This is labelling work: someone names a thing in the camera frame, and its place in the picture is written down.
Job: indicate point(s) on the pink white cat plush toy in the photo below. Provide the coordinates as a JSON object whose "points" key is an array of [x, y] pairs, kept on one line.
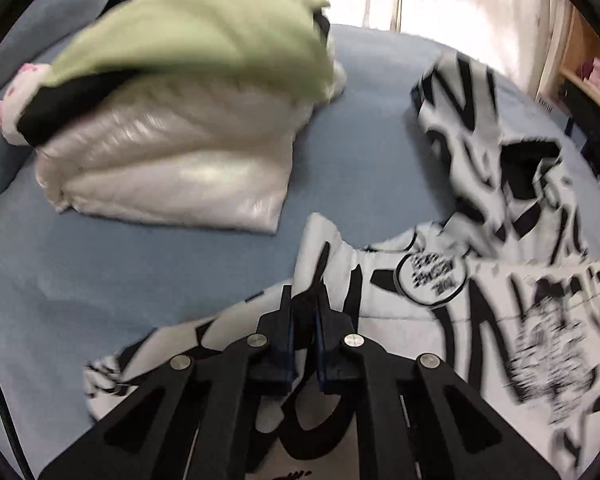
{"points": [[12, 105]]}

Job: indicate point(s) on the light green jacket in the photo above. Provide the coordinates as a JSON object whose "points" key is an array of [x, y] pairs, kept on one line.
{"points": [[190, 30]]}

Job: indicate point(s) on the blue rolled blanket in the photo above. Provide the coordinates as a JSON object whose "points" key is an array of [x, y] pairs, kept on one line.
{"points": [[45, 15]]}

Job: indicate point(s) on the black white printed jacket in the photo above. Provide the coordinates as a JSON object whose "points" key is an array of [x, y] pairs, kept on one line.
{"points": [[390, 310]]}

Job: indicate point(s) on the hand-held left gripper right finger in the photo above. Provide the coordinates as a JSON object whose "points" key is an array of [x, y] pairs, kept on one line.
{"points": [[325, 360]]}

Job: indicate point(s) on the wooden shelf unit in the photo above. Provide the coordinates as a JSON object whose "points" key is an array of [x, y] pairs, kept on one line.
{"points": [[580, 45]]}

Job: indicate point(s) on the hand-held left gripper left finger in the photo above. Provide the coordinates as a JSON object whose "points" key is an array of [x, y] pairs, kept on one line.
{"points": [[286, 350]]}

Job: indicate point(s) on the silver puffer jacket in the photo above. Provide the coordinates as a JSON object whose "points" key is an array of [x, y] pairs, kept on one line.
{"points": [[180, 170]]}

